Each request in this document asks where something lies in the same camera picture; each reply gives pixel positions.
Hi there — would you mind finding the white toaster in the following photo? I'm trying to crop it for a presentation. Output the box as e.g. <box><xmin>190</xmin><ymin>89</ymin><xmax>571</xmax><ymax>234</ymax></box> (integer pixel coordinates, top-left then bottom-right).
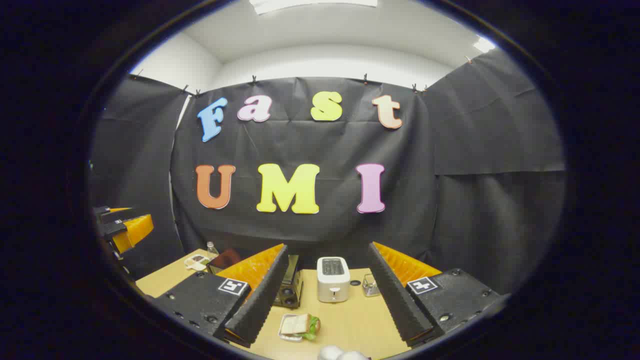
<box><xmin>316</xmin><ymin>256</ymin><xmax>351</xmax><ymax>304</ymax></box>

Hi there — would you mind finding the metal wire utensil holder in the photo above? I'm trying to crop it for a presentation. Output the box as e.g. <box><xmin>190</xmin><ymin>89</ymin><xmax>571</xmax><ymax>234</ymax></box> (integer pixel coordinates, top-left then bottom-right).
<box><xmin>362</xmin><ymin>273</ymin><xmax>381</xmax><ymax>298</ymax></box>

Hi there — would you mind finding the black electric oven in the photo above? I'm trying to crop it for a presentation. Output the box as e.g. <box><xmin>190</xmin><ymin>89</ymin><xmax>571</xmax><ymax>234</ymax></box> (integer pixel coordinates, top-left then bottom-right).
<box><xmin>206</xmin><ymin>247</ymin><xmax>304</xmax><ymax>309</ymax></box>

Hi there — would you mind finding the lettuce sandwich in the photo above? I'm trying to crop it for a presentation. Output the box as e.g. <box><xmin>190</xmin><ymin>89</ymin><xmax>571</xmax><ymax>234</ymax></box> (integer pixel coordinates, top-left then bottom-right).
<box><xmin>280</xmin><ymin>313</ymin><xmax>321</xmax><ymax>342</ymax></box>

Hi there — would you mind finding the white divided snack dish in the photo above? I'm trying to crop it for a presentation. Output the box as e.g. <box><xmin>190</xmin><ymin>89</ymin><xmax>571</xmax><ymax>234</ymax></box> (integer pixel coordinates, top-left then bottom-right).
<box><xmin>183</xmin><ymin>254</ymin><xmax>211</xmax><ymax>272</ymax></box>

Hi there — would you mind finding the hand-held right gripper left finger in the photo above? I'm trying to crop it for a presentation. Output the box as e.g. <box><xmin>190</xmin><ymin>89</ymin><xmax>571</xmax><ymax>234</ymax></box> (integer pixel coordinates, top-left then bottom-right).
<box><xmin>147</xmin><ymin>243</ymin><xmax>290</xmax><ymax>348</ymax></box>

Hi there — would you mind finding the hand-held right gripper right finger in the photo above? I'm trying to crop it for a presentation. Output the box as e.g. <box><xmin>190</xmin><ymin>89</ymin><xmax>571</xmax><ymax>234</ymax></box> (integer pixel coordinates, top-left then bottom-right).
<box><xmin>367</xmin><ymin>241</ymin><xmax>511</xmax><ymax>349</ymax></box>

